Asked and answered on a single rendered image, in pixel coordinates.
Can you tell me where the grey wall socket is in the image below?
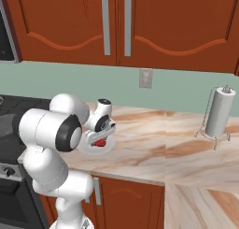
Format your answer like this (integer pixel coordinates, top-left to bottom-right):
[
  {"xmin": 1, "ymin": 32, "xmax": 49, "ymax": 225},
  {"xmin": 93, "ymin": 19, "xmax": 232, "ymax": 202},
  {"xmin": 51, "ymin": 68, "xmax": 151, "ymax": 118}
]
[{"xmin": 138, "ymin": 68, "xmax": 154, "ymax": 90}]

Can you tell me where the white paper towel roll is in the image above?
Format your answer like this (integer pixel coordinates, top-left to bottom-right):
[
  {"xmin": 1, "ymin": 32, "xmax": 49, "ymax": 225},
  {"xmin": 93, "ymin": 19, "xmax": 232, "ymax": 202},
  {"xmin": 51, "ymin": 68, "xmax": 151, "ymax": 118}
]
[{"xmin": 204, "ymin": 86, "xmax": 237, "ymax": 138}]

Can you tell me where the black oven knob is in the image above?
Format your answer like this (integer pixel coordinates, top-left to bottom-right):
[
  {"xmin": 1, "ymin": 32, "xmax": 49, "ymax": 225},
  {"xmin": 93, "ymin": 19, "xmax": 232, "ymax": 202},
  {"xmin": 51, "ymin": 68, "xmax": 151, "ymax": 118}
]
[{"xmin": 3, "ymin": 166, "xmax": 15, "ymax": 177}]

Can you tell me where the grey lower door handle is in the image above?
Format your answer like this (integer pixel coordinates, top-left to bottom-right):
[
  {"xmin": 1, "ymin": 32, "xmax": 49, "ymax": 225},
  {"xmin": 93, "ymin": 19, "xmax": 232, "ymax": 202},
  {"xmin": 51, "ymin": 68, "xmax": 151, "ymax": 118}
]
[{"xmin": 92, "ymin": 177, "xmax": 103, "ymax": 207}]

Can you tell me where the grey cupboard door handle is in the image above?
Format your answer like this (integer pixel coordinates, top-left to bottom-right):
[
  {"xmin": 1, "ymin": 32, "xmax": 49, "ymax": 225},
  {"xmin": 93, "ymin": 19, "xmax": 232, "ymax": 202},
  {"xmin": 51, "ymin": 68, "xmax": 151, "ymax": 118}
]
[
  {"xmin": 101, "ymin": 0, "xmax": 112, "ymax": 56},
  {"xmin": 123, "ymin": 0, "xmax": 133, "ymax": 57}
]

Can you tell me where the black microwave oven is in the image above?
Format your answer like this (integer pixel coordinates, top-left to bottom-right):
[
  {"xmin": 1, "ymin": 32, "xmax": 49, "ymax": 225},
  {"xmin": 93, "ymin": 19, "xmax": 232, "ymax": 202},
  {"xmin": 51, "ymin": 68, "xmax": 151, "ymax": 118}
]
[{"xmin": 0, "ymin": 0, "xmax": 22, "ymax": 64}]

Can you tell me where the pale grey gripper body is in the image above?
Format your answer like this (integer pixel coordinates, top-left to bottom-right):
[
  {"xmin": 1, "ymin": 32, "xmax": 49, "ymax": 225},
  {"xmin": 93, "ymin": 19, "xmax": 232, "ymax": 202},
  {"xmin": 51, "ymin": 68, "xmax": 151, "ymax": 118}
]
[{"xmin": 83, "ymin": 123, "xmax": 117, "ymax": 146}]

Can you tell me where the white round plate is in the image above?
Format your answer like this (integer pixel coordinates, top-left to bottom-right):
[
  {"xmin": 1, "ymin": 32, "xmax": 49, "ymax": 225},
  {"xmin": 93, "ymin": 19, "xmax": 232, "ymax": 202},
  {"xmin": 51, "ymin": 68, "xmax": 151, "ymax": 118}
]
[{"xmin": 77, "ymin": 132, "xmax": 117, "ymax": 156}]

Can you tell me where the red raw steak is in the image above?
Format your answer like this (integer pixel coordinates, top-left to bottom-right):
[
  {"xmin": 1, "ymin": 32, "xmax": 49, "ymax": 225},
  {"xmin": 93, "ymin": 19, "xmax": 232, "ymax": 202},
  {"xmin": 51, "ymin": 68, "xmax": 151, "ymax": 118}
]
[{"xmin": 93, "ymin": 138, "xmax": 107, "ymax": 148}]

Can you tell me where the black oven front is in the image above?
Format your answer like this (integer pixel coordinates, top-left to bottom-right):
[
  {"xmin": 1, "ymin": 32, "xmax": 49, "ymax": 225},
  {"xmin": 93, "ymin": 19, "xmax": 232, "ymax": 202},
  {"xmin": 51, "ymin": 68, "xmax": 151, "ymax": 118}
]
[{"xmin": 0, "ymin": 162, "xmax": 50, "ymax": 229}]

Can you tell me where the black hob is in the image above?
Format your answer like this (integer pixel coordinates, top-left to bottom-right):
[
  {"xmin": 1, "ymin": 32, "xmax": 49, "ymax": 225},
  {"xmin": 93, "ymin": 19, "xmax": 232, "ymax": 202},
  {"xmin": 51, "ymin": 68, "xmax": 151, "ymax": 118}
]
[{"xmin": 0, "ymin": 94, "xmax": 53, "ymax": 165}]

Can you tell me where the wire paper towel holder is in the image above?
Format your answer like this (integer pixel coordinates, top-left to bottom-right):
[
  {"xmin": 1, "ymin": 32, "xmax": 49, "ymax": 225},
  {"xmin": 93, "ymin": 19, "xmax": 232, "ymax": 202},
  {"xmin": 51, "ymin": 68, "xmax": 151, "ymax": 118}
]
[{"xmin": 194, "ymin": 84, "xmax": 233, "ymax": 151}]

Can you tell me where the brown upper cupboard door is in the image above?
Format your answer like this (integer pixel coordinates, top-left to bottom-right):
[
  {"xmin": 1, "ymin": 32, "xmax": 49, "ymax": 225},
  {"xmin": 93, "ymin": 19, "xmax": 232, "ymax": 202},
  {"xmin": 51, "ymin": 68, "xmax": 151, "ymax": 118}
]
[
  {"xmin": 116, "ymin": 0, "xmax": 239, "ymax": 75},
  {"xmin": 4, "ymin": 0, "xmax": 118, "ymax": 67}
]

